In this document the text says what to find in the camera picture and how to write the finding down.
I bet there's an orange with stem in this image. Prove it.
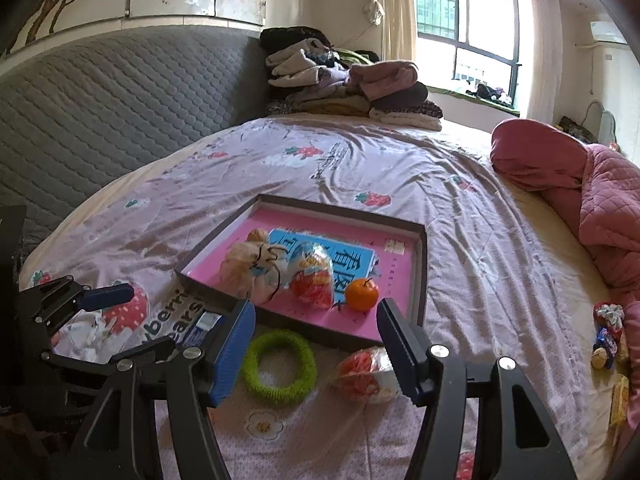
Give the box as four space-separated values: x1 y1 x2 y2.
345 277 379 312

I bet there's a pile of folded clothes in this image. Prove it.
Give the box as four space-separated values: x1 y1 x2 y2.
260 26 445 133

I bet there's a clear packet with red snack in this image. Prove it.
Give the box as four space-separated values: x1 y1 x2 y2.
285 241 335 310

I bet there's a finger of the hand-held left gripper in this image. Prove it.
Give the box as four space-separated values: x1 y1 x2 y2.
42 337 175 396
19 275 135 333

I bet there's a red-orange snack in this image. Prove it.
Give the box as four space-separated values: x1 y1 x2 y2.
334 346 401 403

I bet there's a cream curtain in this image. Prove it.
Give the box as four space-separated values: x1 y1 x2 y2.
362 0 418 86

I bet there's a pink pillow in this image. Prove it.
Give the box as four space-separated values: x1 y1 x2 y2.
491 119 593 193

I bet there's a pink quilt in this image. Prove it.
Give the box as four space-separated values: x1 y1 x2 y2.
542 142 640 356

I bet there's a green fuzzy ring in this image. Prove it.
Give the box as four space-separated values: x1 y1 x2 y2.
241 331 318 407

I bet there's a blue snack packet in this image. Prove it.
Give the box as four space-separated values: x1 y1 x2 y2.
176 310 224 350

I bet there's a dark cloth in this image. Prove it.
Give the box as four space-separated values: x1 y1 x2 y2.
475 82 513 106

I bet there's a shallow box tray pink base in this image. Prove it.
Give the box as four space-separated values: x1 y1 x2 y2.
174 194 428 353

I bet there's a yellow packet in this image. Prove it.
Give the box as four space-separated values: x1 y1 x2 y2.
610 374 632 428

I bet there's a small colourful toy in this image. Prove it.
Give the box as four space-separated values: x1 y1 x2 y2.
591 302 627 371

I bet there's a window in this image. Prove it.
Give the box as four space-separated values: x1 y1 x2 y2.
411 0 523 111

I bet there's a cream bed sheet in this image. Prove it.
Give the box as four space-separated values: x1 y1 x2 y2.
20 110 616 461

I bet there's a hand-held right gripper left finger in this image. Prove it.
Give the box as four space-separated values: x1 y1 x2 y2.
70 300 257 480

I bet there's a grey quilted headboard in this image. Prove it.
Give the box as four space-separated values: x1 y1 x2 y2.
0 25 271 251

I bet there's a printed blanket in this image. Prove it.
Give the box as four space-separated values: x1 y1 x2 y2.
20 117 591 480

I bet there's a dark bag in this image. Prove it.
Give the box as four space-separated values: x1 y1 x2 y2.
557 116 596 143

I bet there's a cream patterned drawstring pouch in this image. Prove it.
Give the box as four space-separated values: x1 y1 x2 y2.
221 230 301 305

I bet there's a white air conditioner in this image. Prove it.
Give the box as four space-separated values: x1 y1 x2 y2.
589 20 628 45

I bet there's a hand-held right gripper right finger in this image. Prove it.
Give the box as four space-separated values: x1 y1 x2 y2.
376 299 566 480

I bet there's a pink curtain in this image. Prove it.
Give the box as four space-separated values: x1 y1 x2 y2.
525 0 563 126

